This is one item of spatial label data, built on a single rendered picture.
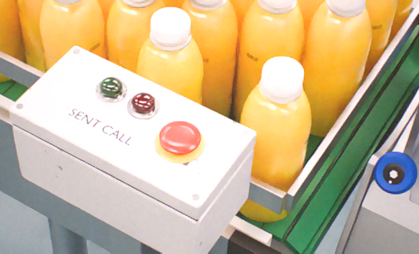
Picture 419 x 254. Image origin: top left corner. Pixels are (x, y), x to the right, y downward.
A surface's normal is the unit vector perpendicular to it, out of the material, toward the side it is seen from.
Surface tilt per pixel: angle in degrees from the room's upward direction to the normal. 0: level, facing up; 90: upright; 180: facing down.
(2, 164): 90
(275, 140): 80
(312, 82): 90
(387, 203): 52
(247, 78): 90
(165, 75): 71
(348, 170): 30
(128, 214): 90
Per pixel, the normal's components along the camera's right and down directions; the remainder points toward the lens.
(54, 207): -0.52, 0.63
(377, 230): -0.47, 0.38
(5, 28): 0.66, 0.58
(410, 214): -0.38, 0.10
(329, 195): 0.47, -0.36
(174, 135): 0.04, -0.65
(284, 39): 0.29, 0.52
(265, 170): -0.22, 0.73
